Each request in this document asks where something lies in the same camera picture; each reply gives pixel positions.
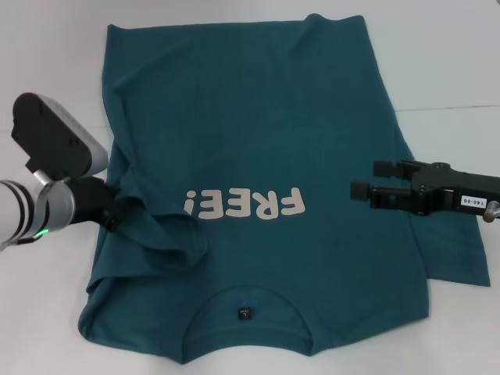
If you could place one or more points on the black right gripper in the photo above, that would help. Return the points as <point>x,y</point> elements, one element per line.
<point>437,189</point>

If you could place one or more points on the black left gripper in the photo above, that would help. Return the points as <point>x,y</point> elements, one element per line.
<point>88,199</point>

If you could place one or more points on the teal t-shirt with FREE print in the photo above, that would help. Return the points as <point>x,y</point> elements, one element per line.
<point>273,117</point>

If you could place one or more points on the silver black wrist camera box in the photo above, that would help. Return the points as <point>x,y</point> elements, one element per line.
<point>51,136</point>

